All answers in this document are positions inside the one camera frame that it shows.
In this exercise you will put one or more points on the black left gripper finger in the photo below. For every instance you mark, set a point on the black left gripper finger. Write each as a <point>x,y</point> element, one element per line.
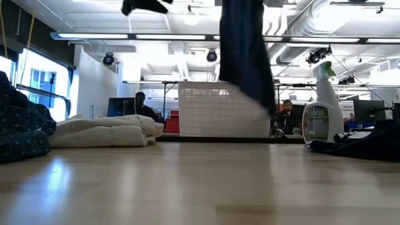
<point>140,3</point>

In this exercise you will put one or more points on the white spray bottle green trigger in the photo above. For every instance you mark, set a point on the white spray bottle green trigger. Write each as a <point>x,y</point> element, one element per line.
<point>323,118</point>

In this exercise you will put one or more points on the silver ventilation duct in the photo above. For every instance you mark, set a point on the silver ventilation duct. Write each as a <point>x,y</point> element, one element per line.
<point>300,34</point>

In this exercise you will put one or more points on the red storage box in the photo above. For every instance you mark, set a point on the red storage box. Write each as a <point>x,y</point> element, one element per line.
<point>172,123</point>

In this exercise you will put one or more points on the black round ceiling spotlight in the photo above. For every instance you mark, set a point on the black round ceiling spotlight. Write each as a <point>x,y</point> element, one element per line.
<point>212,55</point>
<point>108,58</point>

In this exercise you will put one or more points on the cream folded garment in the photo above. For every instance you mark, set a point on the cream folded garment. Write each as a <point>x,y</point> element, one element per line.
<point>103,132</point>

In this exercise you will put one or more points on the small black track light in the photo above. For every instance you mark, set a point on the small black track light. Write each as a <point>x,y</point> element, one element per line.
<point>347,80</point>

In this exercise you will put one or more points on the black tripod stand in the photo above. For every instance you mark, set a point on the black tripod stand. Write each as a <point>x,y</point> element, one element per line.
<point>52,84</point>

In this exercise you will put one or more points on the plain dark navy garment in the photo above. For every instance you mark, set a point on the plain dark navy garment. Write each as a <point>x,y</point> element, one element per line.
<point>243,47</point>

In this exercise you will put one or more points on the white laundry basket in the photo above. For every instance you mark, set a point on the white laundry basket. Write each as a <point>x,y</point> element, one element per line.
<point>212,115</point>

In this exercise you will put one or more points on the black track light cluster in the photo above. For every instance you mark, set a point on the black track light cluster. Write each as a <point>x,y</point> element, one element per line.
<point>318,54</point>

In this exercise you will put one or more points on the black metal table frame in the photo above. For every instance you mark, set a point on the black metal table frame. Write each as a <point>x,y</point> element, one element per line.
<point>297,85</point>

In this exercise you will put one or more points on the short fluorescent light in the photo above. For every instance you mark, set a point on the short fluorescent light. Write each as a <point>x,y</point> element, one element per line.
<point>143,82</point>

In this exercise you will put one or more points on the long ceiling light bar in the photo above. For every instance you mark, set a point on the long ceiling light bar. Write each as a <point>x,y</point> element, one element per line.
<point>93,36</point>

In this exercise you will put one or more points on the navy patterned folded garment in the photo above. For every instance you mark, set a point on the navy patterned folded garment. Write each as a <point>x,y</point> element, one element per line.
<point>22,131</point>

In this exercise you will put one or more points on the person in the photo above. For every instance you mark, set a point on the person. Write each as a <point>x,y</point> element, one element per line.
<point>287,117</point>
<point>143,107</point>

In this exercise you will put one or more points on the black monitor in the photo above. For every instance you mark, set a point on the black monitor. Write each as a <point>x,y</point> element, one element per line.
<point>120,107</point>
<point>368,111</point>

